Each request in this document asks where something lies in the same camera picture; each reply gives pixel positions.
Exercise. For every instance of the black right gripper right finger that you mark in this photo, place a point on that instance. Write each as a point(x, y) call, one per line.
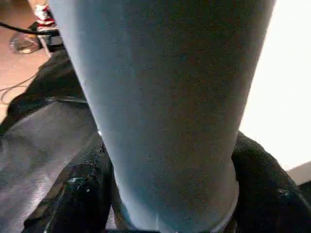
point(272, 194)

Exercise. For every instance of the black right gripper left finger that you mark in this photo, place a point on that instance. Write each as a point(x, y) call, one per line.
point(77, 194)

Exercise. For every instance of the white plastic table top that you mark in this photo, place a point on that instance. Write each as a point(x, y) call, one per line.
point(282, 87)

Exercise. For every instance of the white plastic table leg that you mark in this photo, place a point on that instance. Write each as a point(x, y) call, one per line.
point(170, 97)

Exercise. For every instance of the black mat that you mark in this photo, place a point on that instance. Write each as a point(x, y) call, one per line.
point(39, 145)

